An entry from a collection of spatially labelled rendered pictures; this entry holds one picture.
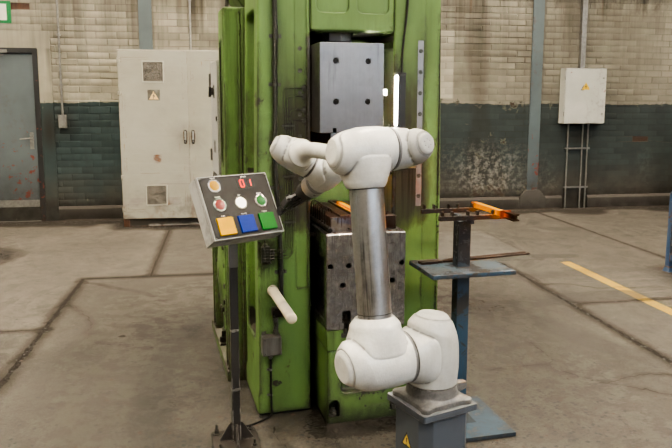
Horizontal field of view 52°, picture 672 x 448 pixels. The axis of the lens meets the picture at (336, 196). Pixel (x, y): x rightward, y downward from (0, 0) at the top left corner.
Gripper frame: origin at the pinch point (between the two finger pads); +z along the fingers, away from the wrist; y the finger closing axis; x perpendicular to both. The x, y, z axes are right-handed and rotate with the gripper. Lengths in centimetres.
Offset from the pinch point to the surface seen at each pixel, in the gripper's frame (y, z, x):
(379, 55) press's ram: 56, -30, 57
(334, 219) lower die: 37.1, 14.9, -2.9
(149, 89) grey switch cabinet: 199, 437, 318
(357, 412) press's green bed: 44, 53, -87
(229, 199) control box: -14.7, 13.1, 11.5
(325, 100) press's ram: 33, -11, 44
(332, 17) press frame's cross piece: 46, -21, 82
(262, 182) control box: 3.9, 13.1, 17.7
